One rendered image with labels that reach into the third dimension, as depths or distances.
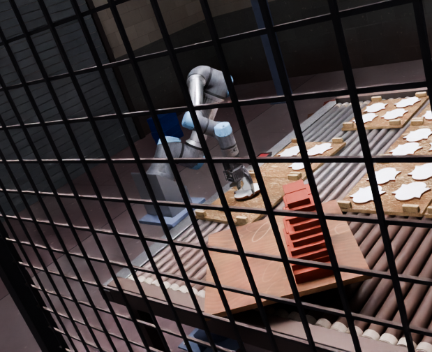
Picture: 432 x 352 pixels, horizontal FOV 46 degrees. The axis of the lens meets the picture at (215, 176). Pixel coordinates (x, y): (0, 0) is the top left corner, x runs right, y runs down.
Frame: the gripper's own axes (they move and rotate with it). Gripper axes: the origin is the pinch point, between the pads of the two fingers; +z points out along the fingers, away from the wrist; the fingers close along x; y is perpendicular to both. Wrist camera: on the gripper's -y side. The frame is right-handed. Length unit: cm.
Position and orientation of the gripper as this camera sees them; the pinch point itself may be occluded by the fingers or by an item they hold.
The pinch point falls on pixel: (247, 191)
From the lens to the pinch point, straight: 244.0
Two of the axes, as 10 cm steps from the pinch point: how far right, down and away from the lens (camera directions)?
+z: 3.1, 8.8, 3.5
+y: -7.6, 4.5, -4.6
